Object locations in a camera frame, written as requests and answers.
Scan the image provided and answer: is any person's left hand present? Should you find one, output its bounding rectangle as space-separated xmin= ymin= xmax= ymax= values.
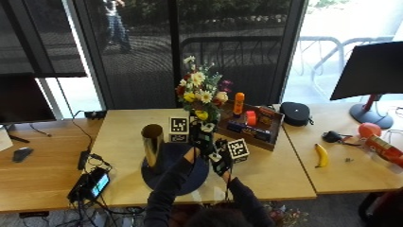
xmin=187 ymin=121 xmax=218 ymax=157

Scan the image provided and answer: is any person's right hand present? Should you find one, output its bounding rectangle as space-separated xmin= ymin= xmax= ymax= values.
xmin=209 ymin=139 xmax=235 ymax=178

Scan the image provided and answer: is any colourful artificial flower bouquet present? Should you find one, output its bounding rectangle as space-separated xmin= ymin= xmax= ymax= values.
xmin=174 ymin=55 xmax=234 ymax=133

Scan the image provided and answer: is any right glove white marker cube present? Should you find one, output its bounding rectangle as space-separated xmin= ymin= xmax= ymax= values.
xmin=225 ymin=137 xmax=251 ymax=165

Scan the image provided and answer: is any glove white marker cube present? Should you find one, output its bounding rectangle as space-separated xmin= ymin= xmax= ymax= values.
xmin=225 ymin=137 xmax=251 ymax=165
xmin=167 ymin=115 xmax=191 ymax=144

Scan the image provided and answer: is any left glove white marker cube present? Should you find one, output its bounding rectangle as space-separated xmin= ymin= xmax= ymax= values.
xmin=167 ymin=115 xmax=191 ymax=144

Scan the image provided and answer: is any small blue box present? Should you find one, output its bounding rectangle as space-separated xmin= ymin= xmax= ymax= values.
xmin=226 ymin=121 xmax=247 ymax=133

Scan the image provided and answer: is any brown wooden tray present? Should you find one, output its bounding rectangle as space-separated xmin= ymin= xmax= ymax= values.
xmin=215 ymin=102 xmax=286 ymax=152

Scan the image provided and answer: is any long blue box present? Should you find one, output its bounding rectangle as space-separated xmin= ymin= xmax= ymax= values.
xmin=242 ymin=126 xmax=272 ymax=143

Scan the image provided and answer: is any small red cup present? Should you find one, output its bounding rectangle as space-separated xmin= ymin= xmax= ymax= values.
xmin=244 ymin=110 xmax=258 ymax=127

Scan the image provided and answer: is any orange bottle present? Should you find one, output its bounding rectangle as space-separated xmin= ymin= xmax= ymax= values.
xmin=231 ymin=92 xmax=247 ymax=116

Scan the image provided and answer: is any gold cylindrical vase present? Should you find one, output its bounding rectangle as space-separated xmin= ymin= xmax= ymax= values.
xmin=139 ymin=123 xmax=165 ymax=168

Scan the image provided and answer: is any brown snack box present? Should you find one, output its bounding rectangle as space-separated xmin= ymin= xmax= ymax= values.
xmin=256 ymin=106 xmax=276 ymax=127

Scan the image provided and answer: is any dark blue round mat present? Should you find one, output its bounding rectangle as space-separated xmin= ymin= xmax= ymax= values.
xmin=139 ymin=142 xmax=210 ymax=197

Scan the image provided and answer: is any black oval pouch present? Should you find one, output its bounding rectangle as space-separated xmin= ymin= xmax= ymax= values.
xmin=278 ymin=101 xmax=315 ymax=128

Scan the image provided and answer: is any yellow banana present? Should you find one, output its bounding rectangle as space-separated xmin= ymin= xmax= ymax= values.
xmin=314 ymin=143 xmax=330 ymax=169

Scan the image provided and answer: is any bunch of spare flowers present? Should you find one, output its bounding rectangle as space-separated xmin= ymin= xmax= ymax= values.
xmin=263 ymin=202 xmax=310 ymax=227

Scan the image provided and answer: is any black socket block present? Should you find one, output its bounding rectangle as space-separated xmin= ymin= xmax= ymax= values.
xmin=82 ymin=110 xmax=107 ymax=121

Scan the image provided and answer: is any black power adapter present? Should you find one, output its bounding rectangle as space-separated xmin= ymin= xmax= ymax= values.
xmin=77 ymin=149 xmax=90 ymax=171

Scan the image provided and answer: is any black device with lit screen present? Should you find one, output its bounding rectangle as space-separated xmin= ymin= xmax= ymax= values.
xmin=66 ymin=166 xmax=111 ymax=203

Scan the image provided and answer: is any orange ball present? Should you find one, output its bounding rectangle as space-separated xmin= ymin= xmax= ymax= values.
xmin=358 ymin=122 xmax=383 ymax=139

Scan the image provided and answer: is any grey metal bike rack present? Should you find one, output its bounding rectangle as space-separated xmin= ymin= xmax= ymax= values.
xmin=295 ymin=35 xmax=395 ymax=96

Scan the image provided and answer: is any dark red bag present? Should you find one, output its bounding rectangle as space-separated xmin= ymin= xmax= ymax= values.
xmin=358 ymin=186 xmax=403 ymax=227

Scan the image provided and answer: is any black monitor with red stand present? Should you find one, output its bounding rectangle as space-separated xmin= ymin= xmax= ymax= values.
xmin=328 ymin=41 xmax=403 ymax=130

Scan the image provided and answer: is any black computer mouse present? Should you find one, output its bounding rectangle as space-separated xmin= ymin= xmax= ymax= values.
xmin=12 ymin=147 xmax=36 ymax=164

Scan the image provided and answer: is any white paper sheet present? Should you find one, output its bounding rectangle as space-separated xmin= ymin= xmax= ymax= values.
xmin=0 ymin=125 xmax=14 ymax=153

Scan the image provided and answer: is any black tool with red handles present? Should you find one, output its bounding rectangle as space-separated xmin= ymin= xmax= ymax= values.
xmin=320 ymin=130 xmax=363 ymax=148

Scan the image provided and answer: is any black cable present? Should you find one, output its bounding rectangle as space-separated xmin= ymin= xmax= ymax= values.
xmin=69 ymin=110 xmax=94 ymax=152

